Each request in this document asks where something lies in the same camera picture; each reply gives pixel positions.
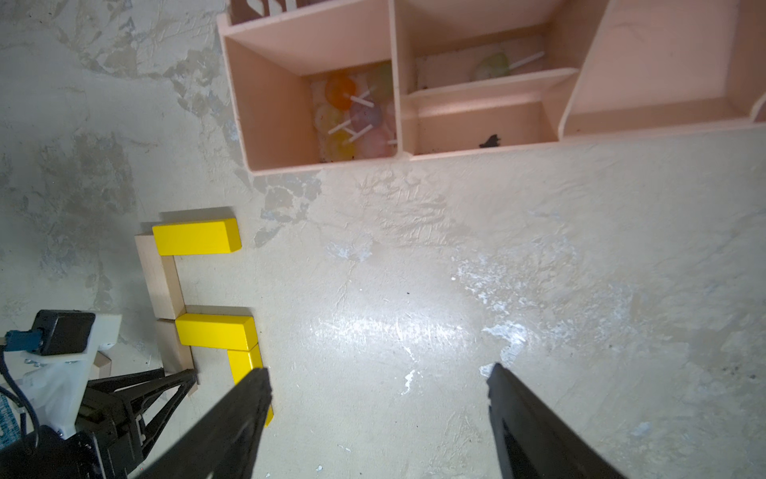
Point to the yellow block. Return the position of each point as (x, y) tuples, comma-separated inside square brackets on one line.
[(230, 332), (198, 238), (243, 362)]

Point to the pink desk organizer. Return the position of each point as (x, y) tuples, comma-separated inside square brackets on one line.
[(477, 75)]

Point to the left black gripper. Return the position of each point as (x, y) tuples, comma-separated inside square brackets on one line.
[(118, 424)]

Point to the natural wood block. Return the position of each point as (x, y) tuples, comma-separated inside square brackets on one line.
[(162, 279), (175, 356)]

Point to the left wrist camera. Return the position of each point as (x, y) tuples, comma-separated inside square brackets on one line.
[(62, 345)]

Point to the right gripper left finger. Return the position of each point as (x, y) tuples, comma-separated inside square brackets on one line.
[(225, 442)]

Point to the lollipops in organizer compartment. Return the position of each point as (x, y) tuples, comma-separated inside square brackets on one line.
[(354, 114)]

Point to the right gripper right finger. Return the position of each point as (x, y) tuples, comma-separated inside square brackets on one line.
[(531, 440)]

